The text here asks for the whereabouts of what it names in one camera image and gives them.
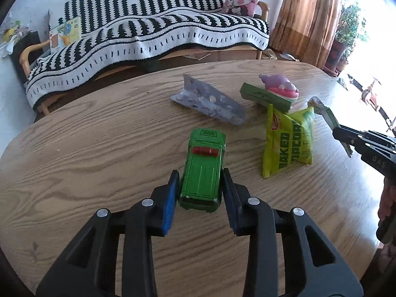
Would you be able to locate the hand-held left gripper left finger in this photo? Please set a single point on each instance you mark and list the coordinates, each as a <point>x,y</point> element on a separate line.
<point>168,205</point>

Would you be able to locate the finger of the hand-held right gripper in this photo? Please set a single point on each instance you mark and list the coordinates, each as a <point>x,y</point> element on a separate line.
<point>355,136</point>

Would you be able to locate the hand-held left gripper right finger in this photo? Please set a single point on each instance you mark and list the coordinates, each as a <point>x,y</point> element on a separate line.
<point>232,205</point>

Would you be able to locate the small green packet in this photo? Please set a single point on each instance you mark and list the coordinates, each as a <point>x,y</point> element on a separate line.
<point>324,113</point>

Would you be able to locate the green toy car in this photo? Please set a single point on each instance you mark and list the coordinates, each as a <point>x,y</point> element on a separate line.
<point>202,167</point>

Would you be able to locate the person's right hand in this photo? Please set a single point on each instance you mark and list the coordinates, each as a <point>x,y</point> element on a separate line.
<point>388,201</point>

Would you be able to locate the ride-on toy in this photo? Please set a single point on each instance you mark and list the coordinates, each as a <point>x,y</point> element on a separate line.
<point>371,94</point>

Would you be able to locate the yellow green popcorn bag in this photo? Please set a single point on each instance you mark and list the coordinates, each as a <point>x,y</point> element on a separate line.
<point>287,142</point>

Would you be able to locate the pink purple squishy toy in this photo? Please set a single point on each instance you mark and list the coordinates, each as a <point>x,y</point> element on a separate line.
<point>278,86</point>

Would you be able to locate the silver foil blister strip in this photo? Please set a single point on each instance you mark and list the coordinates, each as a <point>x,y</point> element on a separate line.
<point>210,102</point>

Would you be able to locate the flat green box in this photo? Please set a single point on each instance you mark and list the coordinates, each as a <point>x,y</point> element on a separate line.
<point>256,94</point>

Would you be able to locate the potted plant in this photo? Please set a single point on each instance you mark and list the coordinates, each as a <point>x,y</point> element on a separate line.
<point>348,27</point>

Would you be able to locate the brown curtain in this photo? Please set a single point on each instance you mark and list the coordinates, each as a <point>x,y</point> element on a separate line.
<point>306,18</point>

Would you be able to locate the pink cartoon pillow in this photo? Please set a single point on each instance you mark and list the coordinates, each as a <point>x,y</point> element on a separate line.
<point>243,3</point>

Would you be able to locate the striped black white sofa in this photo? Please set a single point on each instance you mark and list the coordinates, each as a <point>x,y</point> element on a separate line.
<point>139,27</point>

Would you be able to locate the colourful picture book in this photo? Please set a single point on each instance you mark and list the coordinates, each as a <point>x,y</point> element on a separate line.
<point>65,35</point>

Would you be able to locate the dark side cabinet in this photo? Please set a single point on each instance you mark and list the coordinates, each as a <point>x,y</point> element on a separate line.
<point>26,41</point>

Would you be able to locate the clutter pile with yellow bowl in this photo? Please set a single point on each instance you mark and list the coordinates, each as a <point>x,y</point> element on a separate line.
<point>12,35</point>

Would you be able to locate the wooden frame sofa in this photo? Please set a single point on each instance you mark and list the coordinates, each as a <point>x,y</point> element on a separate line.
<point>29,52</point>

